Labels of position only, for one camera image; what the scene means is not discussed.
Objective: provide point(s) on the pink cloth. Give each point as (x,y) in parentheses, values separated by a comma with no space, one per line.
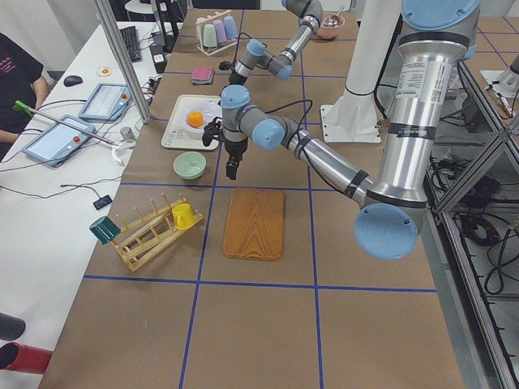
(202,72)

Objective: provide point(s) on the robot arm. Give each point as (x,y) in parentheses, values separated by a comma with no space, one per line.
(310,15)
(435,36)

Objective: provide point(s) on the wooden dish rack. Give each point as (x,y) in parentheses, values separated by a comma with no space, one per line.
(140,241)

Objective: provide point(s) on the yellow mug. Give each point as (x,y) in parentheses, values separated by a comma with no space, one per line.
(183,216)

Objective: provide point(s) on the dark green mug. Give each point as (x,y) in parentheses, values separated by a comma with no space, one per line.
(104,229)

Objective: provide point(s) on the teach pendant far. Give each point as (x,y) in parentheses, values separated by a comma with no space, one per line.
(107,103)

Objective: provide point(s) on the purple cup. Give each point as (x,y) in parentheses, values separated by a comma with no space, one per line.
(220,31)

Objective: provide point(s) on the teach pendant near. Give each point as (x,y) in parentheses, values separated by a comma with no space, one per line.
(55,144)

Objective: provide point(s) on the black keyboard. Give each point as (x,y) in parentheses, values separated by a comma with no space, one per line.
(131,41)

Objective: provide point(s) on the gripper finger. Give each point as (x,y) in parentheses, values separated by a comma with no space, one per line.
(234,169)
(230,169)

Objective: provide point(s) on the person in black shirt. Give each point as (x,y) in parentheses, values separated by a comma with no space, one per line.
(21,79)

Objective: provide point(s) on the aluminium frame post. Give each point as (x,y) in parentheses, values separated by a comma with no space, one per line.
(114,38)

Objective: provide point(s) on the green ceramic bowl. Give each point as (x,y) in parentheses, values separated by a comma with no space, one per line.
(190,165)

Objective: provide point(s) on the metal scoop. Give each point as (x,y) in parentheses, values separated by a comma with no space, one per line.
(333,20)

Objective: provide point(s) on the black smartphone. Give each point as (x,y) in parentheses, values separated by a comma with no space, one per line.
(102,202)

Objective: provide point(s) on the teach pendant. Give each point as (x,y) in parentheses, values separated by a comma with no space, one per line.
(55,144)
(107,103)

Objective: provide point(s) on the cream bear tray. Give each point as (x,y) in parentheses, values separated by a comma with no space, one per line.
(174,136)

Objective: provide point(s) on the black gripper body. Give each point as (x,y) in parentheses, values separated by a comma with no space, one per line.
(235,147)
(234,78)

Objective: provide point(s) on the black computer mouse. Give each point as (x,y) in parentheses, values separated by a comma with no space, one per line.
(72,80)

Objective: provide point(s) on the white ridged plate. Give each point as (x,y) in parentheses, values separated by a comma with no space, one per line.
(209,109)

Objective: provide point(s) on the pink bowl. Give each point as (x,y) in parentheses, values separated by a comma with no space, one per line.
(328,31)

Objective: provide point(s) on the white wire cup rack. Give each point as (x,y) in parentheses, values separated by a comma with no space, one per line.
(199,34)

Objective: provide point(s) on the blue cup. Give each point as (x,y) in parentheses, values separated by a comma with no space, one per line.
(230,27)

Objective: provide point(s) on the orange fruit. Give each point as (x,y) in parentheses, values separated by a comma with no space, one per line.
(195,119)

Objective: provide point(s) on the wooden cutting board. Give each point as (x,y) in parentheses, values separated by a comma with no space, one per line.
(255,225)

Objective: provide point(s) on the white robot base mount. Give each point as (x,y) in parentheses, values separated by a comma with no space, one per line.
(353,117)

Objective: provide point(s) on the green cup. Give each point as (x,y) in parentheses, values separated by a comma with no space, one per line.
(209,37)

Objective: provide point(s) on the grey cloth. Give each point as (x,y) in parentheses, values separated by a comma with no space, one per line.
(202,81)

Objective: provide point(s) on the beige cup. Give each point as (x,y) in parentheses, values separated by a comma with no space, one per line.
(202,20)

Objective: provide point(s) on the red bottle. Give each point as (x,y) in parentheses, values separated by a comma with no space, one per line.
(23,358)

